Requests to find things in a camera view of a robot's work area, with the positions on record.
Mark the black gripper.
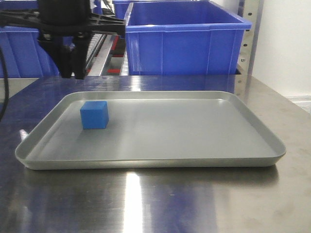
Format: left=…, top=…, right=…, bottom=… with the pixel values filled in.
left=0, top=0, right=125, bottom=80

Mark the blue foam cube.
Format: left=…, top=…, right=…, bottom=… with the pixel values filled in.
left=80, top=101, right=109, bottom=129

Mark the blue bin front left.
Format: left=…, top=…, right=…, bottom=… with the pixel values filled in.
left=0, top=26, right=59, bottom=78

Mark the blue bin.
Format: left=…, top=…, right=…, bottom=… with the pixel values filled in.
left=112, top=0, right=132, bottom=19
left=125, top=0, right=252, bottom=75
left=0, top=26, right=59, bottom=78

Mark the blue bin rear right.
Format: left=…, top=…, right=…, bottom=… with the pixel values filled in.
left=112, top=0, right=132, bottom=19

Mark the grey metal tray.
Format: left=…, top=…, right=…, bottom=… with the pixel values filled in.
left=15, top=91, right=286, bottom=170

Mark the blue bin front right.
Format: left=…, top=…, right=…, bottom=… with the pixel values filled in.
left=125, top=0, right=252, bottom=75

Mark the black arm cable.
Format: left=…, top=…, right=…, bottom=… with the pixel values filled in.
left=0, top=46, right=10, bottom=122

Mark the steel shelf upright post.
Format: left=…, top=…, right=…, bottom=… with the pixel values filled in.
left=238, top=0, right=264, bottom=75

